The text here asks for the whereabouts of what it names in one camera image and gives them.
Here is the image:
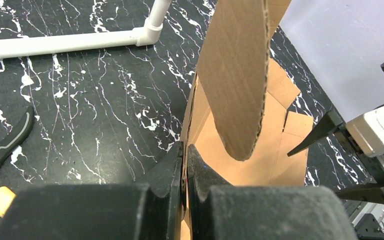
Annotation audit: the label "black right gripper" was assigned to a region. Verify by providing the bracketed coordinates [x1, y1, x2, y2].
[287, 110, 384, 205]

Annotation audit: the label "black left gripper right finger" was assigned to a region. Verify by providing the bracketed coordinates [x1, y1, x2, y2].
[187, 145, 357, 240]

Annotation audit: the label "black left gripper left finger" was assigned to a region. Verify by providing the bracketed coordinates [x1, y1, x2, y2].
[0, 142, 183, 240]

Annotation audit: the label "brown cardboard box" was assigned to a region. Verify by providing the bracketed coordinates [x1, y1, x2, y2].
[181, 0, 313, 239]

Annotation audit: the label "orange pink marker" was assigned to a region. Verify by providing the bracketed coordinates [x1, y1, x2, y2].
[0, 186, 16, 218]

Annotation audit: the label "black grey pliers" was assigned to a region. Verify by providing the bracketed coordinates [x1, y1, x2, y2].
[0, 106, 35, 168]

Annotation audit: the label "black front mounting rail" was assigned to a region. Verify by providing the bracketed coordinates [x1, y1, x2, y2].
[342, 200, 384, 240]

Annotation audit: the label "white PVC pipe frame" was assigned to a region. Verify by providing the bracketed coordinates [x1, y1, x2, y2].
[0, 0, 171, 59]

